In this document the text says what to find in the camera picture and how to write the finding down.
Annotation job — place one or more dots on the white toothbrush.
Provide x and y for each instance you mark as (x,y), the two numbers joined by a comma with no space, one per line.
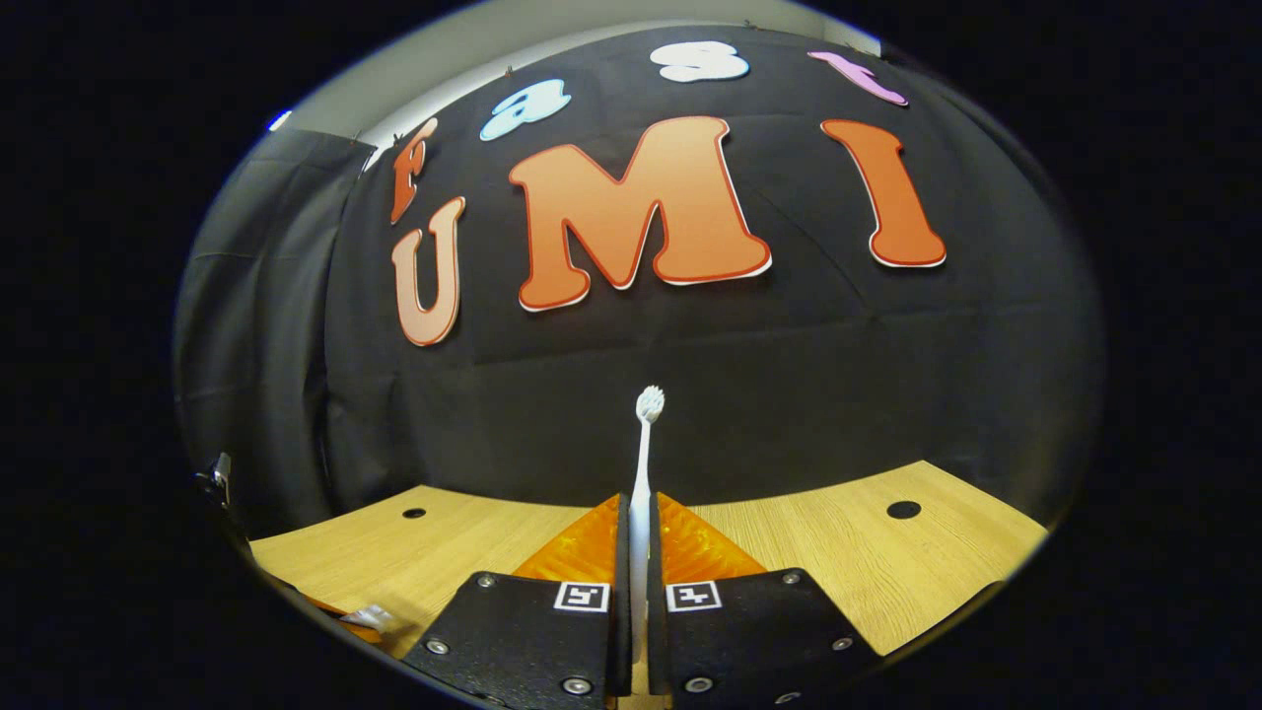
(644,463)

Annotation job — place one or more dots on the black backdrop cloth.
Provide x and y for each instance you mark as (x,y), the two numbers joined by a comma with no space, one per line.
(789,375)

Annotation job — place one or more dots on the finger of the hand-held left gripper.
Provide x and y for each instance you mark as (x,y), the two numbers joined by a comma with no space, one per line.
(340,613)

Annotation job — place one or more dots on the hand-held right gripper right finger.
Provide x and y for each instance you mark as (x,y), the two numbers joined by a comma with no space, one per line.
(749,631)

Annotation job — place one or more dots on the wooden desktop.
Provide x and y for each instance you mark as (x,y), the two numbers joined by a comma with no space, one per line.
(848,562)

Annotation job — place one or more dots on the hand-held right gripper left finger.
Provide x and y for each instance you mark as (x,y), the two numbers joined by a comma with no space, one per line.
(532,631)

